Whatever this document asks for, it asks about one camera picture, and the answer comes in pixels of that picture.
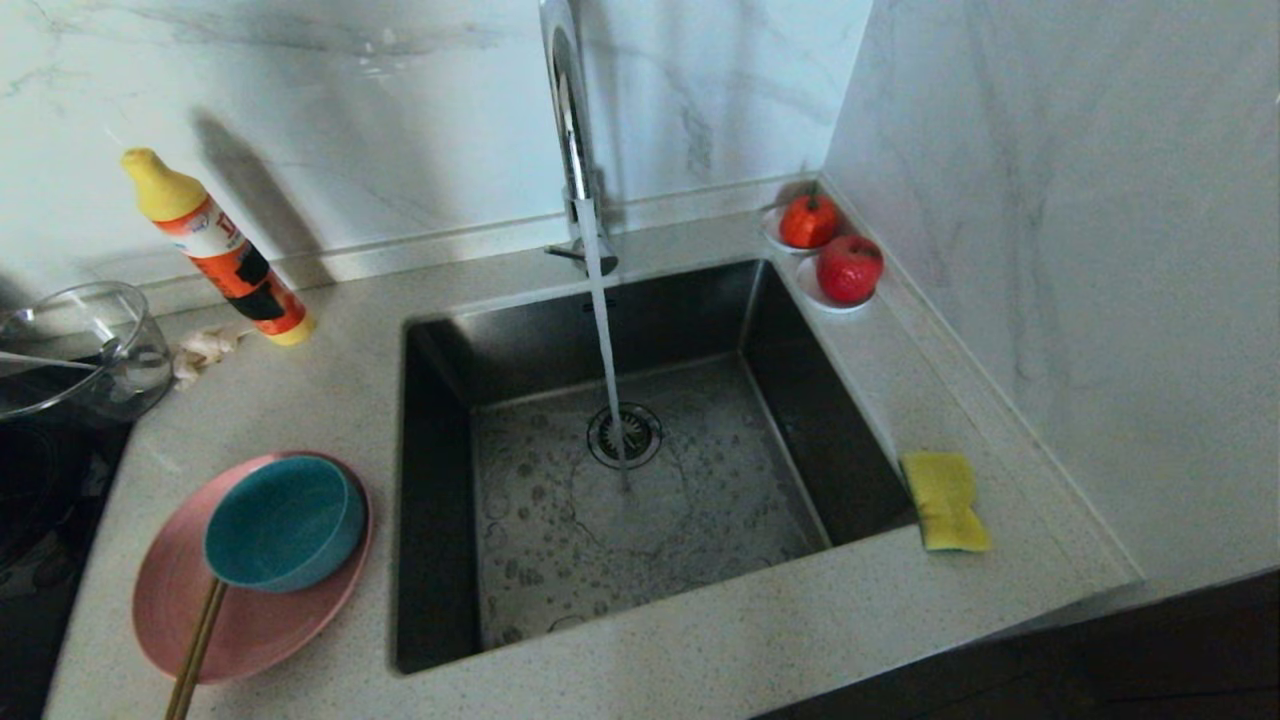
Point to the round metal drain strainer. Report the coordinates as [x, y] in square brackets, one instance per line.
[646, 438]

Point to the running water stream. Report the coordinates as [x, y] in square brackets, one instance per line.
[600, 320]

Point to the yellow orange white detergent bottle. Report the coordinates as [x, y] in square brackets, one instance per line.
[230, 265]

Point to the black cooktop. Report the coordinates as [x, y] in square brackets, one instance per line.
[40, 560]

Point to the chrome faucet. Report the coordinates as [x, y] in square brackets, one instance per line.
[570, 120]

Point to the teal bowl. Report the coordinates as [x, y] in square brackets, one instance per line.
[285, 525]

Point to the yellow green sponge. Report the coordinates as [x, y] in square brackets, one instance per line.
[945, 500]

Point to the metal utensil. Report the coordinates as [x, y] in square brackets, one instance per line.
[45, 362]

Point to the pink plate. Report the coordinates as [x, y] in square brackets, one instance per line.
[260, 630]

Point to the stainless steel sink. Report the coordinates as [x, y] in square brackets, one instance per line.
[700, 530]

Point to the clear glass bowl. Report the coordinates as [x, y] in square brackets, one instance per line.
[125, 375]

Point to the red apple on dish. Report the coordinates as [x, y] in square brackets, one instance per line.
[810, 292]

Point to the garlic bulb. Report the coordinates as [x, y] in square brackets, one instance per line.
[205, 350]

